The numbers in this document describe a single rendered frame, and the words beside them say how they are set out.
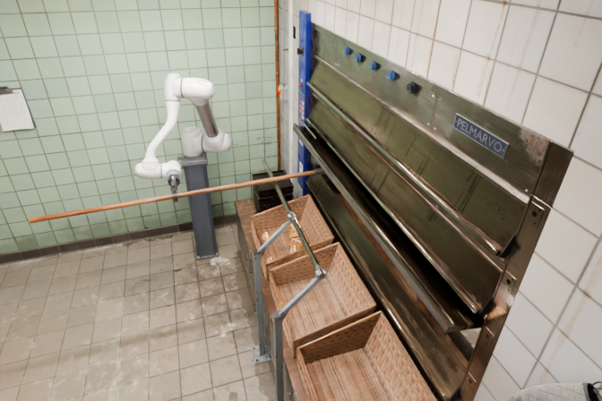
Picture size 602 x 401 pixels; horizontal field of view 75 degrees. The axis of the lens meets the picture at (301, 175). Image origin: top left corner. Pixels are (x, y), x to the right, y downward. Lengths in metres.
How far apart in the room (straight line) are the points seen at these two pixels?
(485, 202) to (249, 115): 2.65
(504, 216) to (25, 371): 3.14
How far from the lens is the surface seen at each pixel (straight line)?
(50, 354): 3.55
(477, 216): 1.43
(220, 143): 3.13
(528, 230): 1.31
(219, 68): 3.52
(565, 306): 1.31
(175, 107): 2.78
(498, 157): 1.36
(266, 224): 3.12
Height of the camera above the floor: 2.53
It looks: 30 degrees down
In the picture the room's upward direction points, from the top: 1 degrees clockwise
